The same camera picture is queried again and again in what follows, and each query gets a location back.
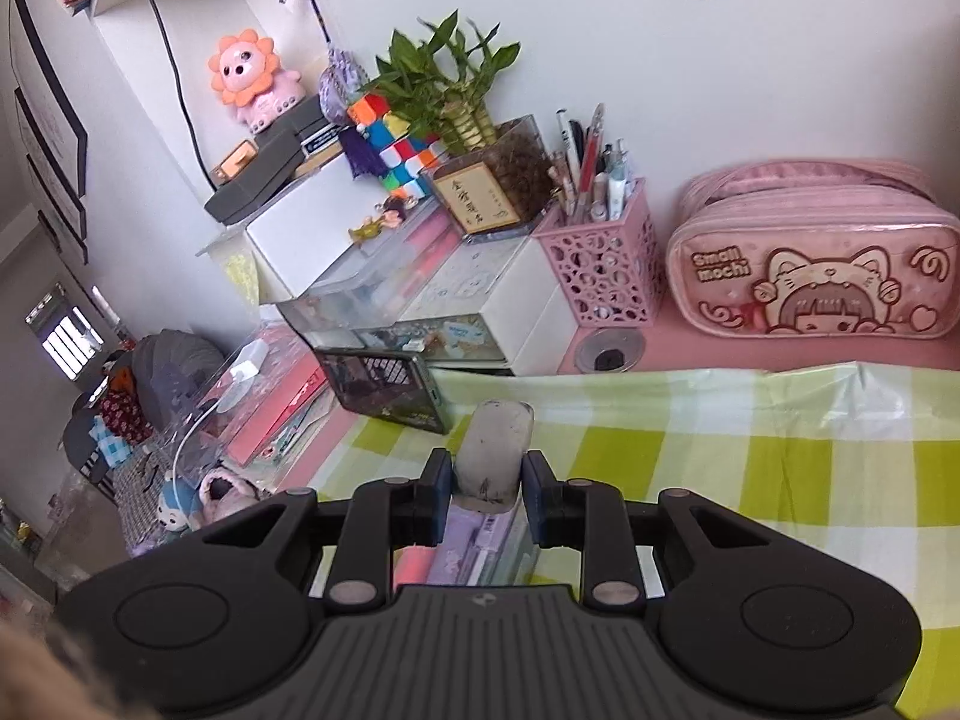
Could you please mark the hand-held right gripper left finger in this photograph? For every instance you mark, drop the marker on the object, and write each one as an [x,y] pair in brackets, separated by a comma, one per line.
[442,495]

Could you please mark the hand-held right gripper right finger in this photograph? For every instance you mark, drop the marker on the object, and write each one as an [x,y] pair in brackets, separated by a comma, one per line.
[534,495]

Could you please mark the clear plastic organizer tray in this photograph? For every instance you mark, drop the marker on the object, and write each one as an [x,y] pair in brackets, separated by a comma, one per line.
[529,532]

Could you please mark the purple pen with toy cap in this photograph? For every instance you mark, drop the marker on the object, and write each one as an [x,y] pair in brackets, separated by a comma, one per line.
[469,547]

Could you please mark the white eraser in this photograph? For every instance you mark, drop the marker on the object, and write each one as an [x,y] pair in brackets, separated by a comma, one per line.
[491,450]

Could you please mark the pale mint highlighter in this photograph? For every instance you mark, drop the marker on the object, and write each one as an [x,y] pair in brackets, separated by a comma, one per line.
[521,559]

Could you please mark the pink highlighter orange cap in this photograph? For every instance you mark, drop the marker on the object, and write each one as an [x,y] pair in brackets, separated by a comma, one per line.
[414,568]

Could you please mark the black smartphone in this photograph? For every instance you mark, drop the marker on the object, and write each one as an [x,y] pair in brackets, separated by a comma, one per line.
[375,386]

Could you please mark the stack of booklets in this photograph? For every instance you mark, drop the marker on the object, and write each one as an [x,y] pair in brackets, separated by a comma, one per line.
[307,435]

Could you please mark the grey desk grommet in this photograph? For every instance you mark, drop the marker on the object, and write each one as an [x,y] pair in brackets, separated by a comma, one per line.
[609,352]

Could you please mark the pink book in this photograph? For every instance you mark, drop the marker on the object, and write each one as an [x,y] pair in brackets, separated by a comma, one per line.
[277,412]

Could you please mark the white drawer organizer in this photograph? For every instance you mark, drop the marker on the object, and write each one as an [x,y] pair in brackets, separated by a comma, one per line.
[525,292]

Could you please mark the pink plush toy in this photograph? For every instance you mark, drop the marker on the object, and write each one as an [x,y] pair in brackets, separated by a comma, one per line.
[229,491]

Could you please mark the green checked tablecloth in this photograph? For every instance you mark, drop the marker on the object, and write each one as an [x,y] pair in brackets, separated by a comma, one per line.
[750,465]

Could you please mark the clear storage box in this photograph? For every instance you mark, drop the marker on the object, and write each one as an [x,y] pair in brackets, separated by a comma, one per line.
[375,277]

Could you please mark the white charger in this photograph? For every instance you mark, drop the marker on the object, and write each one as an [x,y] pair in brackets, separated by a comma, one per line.
[251,360]

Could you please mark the pink perforated pen holder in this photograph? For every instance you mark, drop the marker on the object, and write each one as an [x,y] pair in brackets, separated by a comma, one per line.
[600,270]

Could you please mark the small yellow figurine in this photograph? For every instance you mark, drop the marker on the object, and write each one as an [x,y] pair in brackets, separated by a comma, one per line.
[390,217]

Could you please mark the grey backpack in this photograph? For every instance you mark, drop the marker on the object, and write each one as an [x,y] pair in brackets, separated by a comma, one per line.
[180,360]

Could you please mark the red floral cloth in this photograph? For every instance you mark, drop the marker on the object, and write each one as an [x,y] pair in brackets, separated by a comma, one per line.
[127,412]

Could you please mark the bunch of pens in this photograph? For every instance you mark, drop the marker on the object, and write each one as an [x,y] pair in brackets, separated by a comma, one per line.
[592,165]

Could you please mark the blue checked cloth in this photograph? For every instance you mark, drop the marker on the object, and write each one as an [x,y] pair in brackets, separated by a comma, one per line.
[109,442]

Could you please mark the colourful puzzle cube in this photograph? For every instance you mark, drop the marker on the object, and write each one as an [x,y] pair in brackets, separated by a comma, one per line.
[390,142]

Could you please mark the black box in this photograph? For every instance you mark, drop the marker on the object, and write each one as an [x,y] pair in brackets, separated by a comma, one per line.
[247,195]

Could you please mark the pink cartoon pencil case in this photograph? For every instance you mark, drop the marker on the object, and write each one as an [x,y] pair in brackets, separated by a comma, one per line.
[825,255]

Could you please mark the small orange box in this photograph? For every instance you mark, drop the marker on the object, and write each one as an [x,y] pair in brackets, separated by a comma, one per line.
[238,157]

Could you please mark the window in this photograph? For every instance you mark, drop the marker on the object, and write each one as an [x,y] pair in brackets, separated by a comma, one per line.
[64,337]

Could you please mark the purple hanging charm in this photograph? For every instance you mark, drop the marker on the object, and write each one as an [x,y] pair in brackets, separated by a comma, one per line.
[337,82]

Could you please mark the lucky bamboo plant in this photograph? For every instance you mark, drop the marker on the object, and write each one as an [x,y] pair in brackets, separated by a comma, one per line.
[442,67]

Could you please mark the pink lion toy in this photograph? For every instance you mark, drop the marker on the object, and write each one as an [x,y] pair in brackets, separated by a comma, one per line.
[247,75]

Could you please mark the black picture frame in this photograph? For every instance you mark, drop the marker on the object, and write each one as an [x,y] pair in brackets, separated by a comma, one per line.
[52,187]
[45,90]

